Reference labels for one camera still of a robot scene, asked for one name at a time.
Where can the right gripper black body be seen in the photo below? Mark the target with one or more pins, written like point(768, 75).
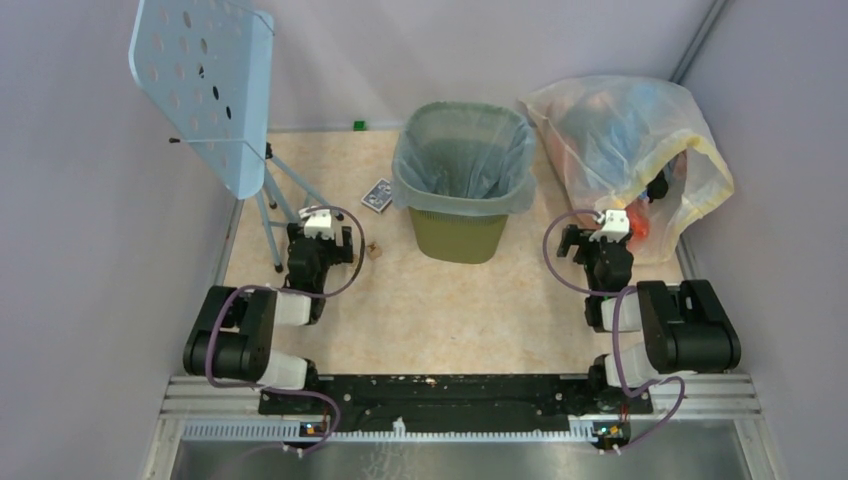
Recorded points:
point(589, 253)

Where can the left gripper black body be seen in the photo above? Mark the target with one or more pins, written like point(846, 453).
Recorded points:
point(330, 254)

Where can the green mesh trash bin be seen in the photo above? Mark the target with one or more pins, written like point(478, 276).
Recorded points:
point(457, 238)

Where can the blue plastic trash bag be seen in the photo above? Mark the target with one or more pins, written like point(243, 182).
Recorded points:
point(465, 158)

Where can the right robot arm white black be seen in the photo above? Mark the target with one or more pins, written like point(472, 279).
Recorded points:
point(685, 328)

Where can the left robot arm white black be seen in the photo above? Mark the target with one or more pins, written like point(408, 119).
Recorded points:
point(235, 328)

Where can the large translucent bag of trash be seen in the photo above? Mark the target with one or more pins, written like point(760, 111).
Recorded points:
point(637, 144)

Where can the blue playing card box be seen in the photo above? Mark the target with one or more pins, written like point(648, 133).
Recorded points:
point(379, 197)

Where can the white toothed rack strip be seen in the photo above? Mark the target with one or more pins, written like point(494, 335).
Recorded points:
point(290, 431)

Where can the light blue music stand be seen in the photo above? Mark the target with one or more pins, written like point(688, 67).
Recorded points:
point(207, 66)

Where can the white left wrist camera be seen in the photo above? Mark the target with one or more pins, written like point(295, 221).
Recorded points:
point(320, 224)

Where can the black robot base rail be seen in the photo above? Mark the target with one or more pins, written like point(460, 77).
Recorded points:
point(499, 403)

